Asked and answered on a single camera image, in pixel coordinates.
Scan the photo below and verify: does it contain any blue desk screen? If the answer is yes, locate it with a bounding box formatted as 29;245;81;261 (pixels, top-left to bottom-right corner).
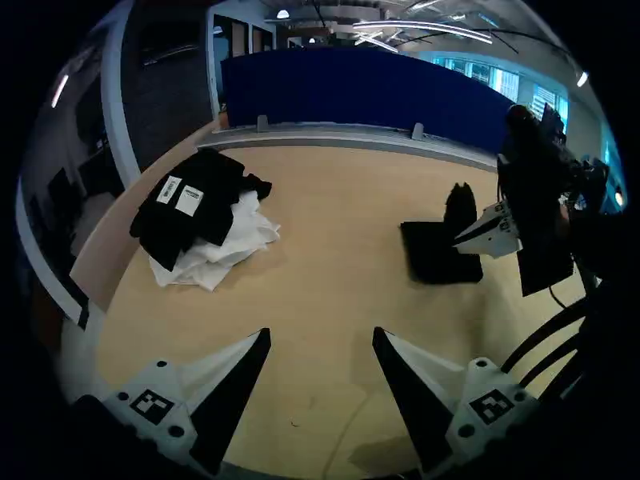
197;46;522;174

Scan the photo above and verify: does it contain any stack of black towels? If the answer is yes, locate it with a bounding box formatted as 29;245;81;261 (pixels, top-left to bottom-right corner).
129;147;274;273

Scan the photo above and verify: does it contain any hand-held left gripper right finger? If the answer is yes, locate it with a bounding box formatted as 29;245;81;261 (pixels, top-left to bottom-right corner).
371;326;541;477

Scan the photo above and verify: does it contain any heap of white towels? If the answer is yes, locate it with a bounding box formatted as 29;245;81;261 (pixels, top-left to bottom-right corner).
148;190;282;291

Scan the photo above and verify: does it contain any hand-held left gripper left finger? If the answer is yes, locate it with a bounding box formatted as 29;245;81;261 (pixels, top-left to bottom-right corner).
74;327;273;477

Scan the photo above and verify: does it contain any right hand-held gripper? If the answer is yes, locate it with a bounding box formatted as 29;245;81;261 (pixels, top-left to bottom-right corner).
451;103;612;298

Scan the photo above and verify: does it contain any black towel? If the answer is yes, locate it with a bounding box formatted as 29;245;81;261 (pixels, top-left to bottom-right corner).
399;182;485;286

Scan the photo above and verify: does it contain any black cable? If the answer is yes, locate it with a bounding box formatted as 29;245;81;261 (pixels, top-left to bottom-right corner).
500;298;591;375
518;335;587;391

